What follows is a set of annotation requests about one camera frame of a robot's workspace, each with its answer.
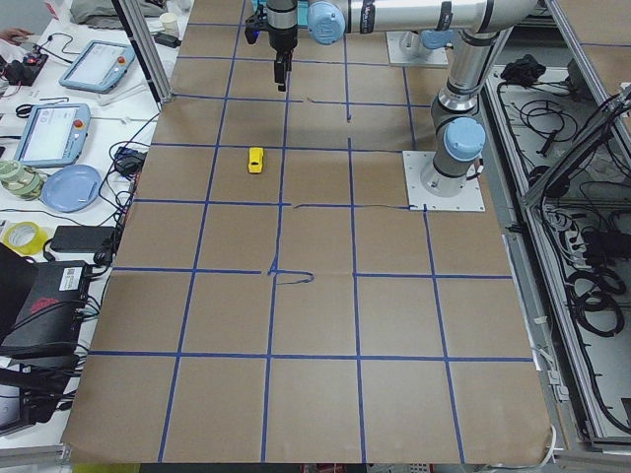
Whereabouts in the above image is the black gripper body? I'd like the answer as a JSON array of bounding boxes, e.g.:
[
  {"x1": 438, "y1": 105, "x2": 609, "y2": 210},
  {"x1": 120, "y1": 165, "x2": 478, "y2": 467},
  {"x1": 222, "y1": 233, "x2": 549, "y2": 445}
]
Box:
[{"x1": 266, "y1": 0, "x2": 298, "y2": 53}]

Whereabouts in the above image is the yellow toy beetle car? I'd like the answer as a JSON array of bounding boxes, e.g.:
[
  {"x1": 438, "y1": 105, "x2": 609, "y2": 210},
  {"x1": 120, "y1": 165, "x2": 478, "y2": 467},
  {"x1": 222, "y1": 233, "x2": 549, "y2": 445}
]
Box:
[{"x1": 247, "y1": 147, "x2": 264, "y2": 174}]

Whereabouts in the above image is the white paper cup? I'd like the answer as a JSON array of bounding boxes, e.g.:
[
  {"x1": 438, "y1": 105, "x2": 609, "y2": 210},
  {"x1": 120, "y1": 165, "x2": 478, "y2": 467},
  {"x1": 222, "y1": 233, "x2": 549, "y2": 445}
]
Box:
[{"x1": 160, "y1": 12, "x2": 179, "y2": 37}]

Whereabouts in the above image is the far blue teach pendant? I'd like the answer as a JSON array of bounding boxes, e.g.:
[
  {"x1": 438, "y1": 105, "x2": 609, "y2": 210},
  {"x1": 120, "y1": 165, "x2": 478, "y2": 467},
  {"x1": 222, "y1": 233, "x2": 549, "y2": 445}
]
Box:
[{"x1": 58, "y1": 40, "x2": 136, "y2": 94}]

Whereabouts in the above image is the blue teach pendant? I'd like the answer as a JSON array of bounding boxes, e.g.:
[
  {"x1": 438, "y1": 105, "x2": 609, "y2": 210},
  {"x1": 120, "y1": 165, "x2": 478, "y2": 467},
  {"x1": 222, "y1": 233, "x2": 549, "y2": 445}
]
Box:
[
  {"x1": 58, "y1": 40, "x2": 136, "y2": 94},
  {"x1": 14, "y1": 103, "x2": 92, "y2": 169}
]

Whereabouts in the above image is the near blue teach pendant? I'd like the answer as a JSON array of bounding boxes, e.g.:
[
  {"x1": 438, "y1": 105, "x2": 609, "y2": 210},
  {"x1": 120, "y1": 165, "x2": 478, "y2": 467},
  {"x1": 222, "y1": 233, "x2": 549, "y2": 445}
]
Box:
[{"x1": 14, "y1": 103, "x2": 92, "y2": 169}]

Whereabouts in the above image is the blue plastic plate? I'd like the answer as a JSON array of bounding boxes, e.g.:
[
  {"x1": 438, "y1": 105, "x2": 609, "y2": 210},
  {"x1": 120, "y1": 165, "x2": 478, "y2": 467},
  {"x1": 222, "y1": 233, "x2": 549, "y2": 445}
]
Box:
[{"x1": 40, "y1": 165, "x2": 102, "y2": 213}]

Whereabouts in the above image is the black power adapter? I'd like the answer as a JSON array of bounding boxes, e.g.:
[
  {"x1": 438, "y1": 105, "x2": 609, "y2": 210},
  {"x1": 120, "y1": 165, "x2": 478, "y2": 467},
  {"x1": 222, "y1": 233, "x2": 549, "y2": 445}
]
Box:
[{"x1": 49, "y1": 226, "x2": 114, "y2": 253}]

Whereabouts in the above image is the camouflage tape roll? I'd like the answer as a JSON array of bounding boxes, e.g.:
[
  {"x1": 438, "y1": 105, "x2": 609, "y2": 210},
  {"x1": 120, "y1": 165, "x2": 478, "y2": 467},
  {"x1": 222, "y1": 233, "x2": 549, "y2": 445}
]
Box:
[{"x1": 1, "y1": 160, "x2": 46, "y2": 201}]

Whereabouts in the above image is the yellow tape roll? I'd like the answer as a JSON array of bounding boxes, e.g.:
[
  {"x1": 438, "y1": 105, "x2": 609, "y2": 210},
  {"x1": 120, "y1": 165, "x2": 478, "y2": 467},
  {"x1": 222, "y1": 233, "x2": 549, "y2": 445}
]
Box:
[{"x1": 3, "y1": 222, "x2": 48, "y2": 256}]

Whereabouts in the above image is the black computer box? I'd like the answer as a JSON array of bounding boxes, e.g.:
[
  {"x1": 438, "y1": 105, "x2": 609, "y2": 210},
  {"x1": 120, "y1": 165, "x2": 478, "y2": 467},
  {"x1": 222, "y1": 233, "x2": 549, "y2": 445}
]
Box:
[{"x1": 1, "y1": 245, "x2": 91, "y2": 360}]

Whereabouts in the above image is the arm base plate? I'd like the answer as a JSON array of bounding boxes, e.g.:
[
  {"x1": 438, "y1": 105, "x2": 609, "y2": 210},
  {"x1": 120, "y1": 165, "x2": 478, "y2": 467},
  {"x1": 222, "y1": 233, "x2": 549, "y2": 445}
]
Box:
[
  {"x1": 402, "y1": 151, "x2": 485, "y2": 212},
  {"x1": 386, "y1": 30, "x2": 453, "y2": 69}
]

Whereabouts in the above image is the aluminium frame post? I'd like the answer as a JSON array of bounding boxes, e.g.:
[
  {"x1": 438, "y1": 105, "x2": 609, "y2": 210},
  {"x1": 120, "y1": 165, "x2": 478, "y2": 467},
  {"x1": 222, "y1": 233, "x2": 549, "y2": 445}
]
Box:
[{"x1": 113, "y1": 0, "x2": 173, "y2": 104}]

